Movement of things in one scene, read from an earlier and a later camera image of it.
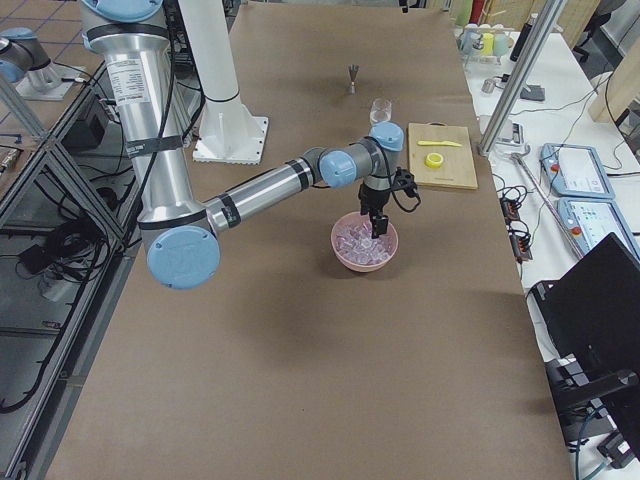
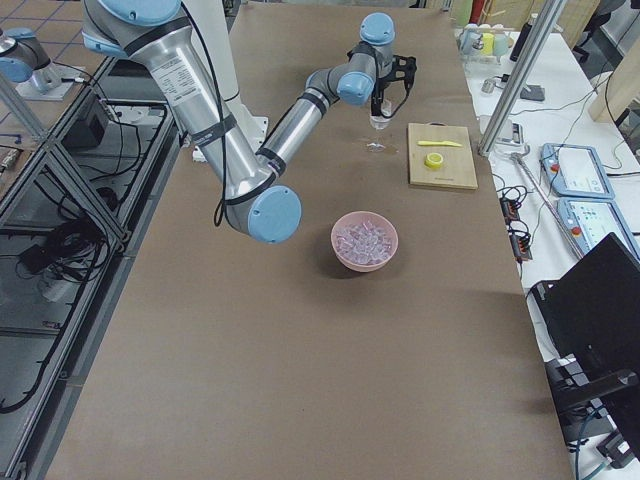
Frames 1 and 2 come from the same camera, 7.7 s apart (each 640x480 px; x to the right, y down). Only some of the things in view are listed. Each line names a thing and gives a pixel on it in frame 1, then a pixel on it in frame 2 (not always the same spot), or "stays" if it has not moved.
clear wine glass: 381,110 stays
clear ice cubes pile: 355,243 stays
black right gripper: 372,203 to 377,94
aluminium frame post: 546,21 stays
